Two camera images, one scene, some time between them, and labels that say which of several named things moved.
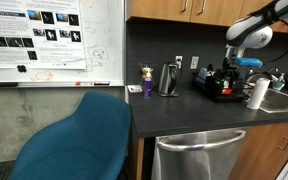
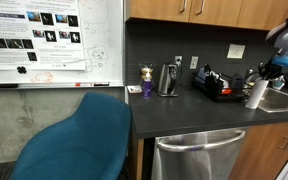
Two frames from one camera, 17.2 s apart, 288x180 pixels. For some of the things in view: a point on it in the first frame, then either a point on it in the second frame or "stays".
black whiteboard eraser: (5, 84) stays
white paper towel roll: (259, 89) stays
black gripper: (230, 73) → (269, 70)
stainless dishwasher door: (206, 155) stays
